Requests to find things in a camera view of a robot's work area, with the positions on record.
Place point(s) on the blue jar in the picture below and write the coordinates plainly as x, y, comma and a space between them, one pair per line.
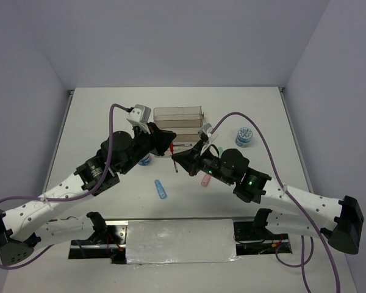
243, 137
145, 161

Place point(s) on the blue jar right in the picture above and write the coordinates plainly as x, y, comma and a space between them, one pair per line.
243, 137

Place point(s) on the green correction tape case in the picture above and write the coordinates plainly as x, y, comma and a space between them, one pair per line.
220, 151

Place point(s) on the blue pen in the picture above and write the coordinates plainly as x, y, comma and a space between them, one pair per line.
183, 145

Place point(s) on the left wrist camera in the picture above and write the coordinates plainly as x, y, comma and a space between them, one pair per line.
139, 116

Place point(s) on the pink correction tape case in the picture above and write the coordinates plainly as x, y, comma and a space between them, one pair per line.
206, 180

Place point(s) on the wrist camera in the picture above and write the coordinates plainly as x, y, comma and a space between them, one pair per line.
206, 137
139, 116

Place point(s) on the blue correction tape case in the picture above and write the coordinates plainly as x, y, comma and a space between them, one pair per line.
160, 190

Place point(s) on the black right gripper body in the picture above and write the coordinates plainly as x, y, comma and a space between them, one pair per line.
207, 162

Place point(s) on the clear tiered organizer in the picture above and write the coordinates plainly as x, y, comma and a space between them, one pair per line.
184, 121

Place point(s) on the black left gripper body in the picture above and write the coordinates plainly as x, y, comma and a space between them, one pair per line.
145, 143

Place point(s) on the red pen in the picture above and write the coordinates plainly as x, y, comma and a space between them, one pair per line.
175, 166

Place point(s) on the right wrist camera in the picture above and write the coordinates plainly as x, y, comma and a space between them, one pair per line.
206, 137

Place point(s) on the blue jar left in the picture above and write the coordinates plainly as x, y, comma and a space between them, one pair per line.
145, 161

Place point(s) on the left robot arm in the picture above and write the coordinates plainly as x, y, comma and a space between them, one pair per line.
35, 224

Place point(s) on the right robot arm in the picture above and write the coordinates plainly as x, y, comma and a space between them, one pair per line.
284, 209

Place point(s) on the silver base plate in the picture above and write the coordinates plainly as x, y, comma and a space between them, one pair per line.
192, 241

